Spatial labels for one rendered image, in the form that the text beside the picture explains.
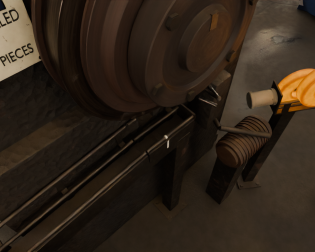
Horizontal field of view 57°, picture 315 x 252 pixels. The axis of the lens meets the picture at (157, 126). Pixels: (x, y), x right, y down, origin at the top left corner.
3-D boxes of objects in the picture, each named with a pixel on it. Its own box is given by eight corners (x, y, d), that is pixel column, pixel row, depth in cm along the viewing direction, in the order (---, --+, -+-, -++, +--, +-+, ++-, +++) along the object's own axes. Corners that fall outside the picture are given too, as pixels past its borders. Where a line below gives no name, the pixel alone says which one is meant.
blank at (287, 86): (282, 105, 110) (286, 111, 108) (268, 84, 99) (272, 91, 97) (326, 84, 103) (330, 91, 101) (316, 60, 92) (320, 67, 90)
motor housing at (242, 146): (198, 193, 152) (215, 136, 109) (226, 167, 161) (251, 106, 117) (217, 211, 147) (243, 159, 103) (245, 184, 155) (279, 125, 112)
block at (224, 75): (185, 114, 111) (191, 68, 92) (199, 104, 115) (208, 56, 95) (205, 132, 107) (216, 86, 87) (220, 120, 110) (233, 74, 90)
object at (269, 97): (245, 99, 106) (247, 88, 101) (269, 95, 106) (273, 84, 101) (250, 112, 103) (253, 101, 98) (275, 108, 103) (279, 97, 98)
